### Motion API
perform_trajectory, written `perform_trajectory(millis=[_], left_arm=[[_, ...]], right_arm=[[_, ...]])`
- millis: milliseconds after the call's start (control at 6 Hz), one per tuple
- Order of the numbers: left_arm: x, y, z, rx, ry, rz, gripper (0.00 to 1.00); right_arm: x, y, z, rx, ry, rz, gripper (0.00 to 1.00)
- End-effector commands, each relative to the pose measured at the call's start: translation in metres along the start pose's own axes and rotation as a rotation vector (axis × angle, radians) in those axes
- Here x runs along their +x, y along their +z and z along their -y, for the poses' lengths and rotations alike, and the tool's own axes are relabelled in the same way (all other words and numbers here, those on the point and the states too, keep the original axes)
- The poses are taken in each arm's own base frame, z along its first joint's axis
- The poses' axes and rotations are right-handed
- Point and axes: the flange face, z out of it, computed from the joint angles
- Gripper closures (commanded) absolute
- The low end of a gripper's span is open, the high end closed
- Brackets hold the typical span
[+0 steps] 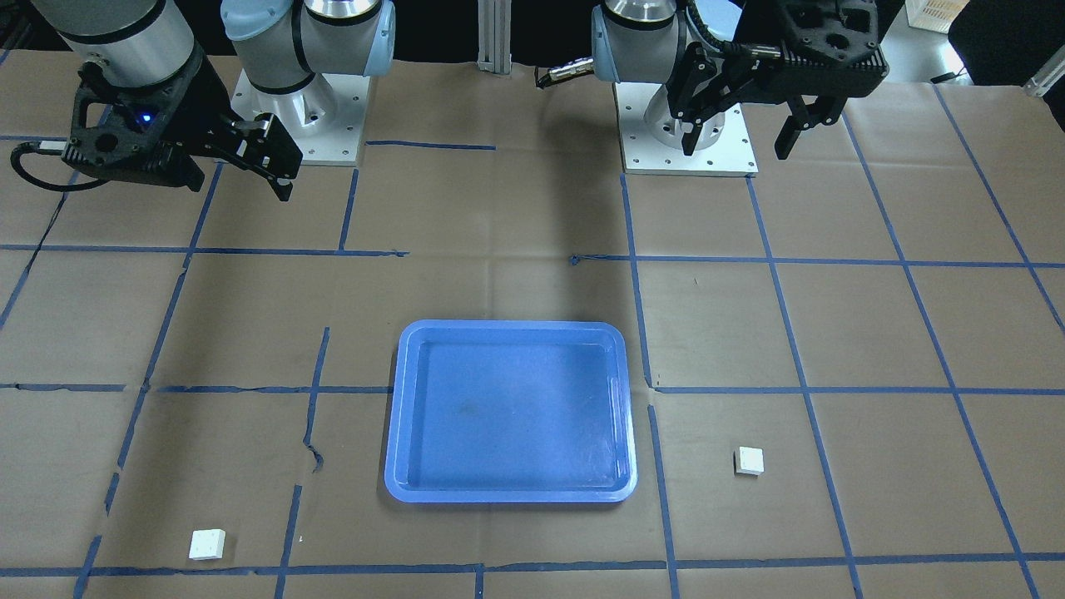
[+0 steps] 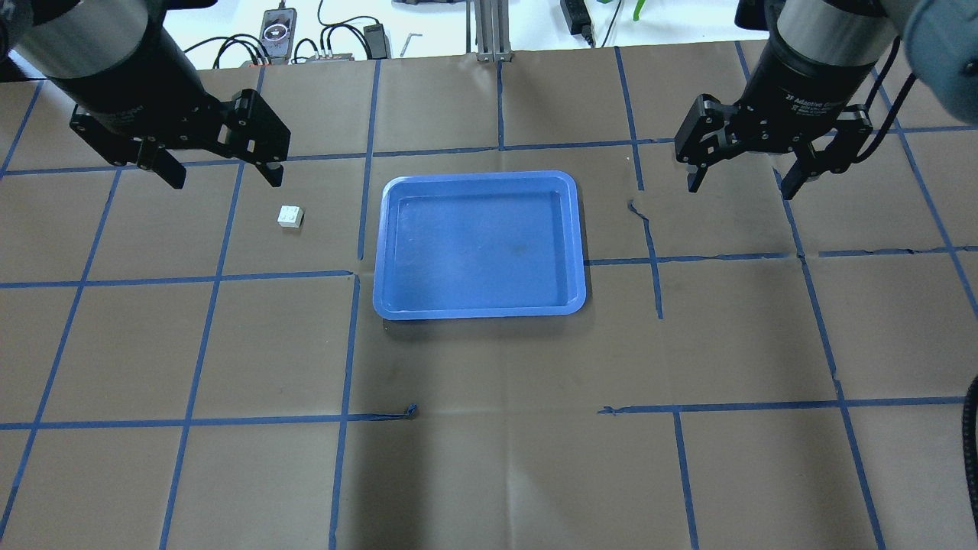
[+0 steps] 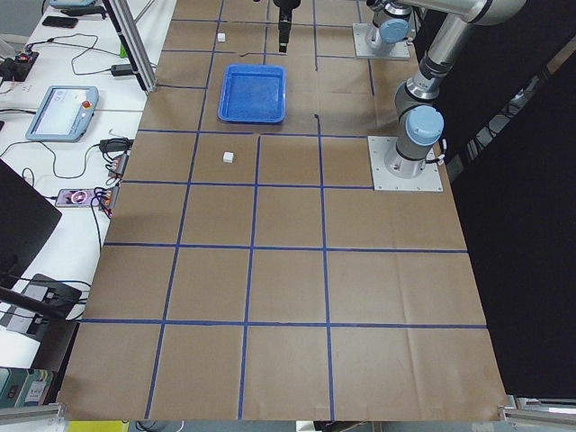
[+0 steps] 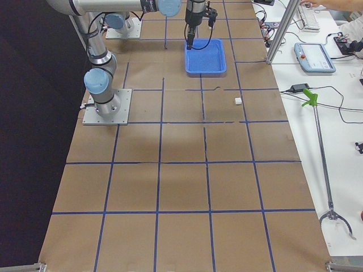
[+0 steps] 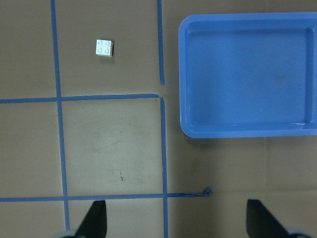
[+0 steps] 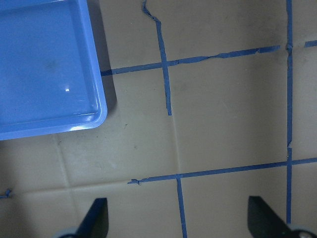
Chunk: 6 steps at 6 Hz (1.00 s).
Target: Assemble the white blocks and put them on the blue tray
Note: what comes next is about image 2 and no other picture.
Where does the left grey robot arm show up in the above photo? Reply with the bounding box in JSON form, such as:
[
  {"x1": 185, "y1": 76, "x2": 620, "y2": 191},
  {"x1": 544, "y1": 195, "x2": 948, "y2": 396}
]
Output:
[{"x1": 2, "y1": 1, "x2": 291, "y2": 190}]

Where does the usb hub with cables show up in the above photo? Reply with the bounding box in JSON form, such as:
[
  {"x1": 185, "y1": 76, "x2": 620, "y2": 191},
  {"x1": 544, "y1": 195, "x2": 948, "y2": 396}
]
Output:
[{"x1": 293, "y1": 53, "x2": 355, "y2": 65}]

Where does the smartphone on desk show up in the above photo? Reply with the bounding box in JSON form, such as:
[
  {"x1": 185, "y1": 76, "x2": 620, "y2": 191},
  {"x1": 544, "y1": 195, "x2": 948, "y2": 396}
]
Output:
[{"x1": 258, "y1": 5, "x2": 297, "y2": 63}]

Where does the aluminium frame post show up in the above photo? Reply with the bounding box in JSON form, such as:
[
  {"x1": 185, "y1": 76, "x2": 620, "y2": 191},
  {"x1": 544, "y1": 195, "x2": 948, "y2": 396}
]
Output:
[{"x1": 471, "y1": 1, "x2": 513, "y2": 63}]

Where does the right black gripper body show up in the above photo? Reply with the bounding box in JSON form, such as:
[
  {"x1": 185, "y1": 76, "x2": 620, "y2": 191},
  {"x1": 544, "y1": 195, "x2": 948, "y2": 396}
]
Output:
[{"x1": 718, "y1": 76, "x2": 865, "y2": 154}]

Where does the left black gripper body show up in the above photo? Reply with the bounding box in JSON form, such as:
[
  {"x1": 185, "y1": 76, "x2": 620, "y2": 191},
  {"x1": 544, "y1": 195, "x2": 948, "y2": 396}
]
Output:
[{"x1": 70, "y1": 73, "x2": 238, "y2": 166}]

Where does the white block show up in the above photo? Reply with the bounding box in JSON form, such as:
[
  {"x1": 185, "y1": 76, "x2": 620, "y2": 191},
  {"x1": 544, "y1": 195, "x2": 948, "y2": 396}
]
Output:
[{"x1": 277, "y1": 205, "x2": 305, "y2": 231}]

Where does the black power adapter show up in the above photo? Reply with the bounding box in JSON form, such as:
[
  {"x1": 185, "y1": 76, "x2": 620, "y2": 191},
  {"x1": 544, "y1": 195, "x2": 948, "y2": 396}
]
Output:
[{"x1": 363, "y1": 22, "x2": 390, "y2": 60}]

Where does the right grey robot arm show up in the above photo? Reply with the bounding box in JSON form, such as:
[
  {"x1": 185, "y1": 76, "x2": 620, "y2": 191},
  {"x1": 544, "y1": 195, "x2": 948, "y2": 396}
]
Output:
[{"x1": 674, "y1": 1, "x2": 977, "y2": 201}]

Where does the blue plastic tray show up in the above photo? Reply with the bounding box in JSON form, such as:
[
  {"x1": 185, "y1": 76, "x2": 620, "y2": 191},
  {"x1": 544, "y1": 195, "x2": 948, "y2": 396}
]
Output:
[{"x1": 371, "y1": 170, "x2": 588, "y2": 321}]

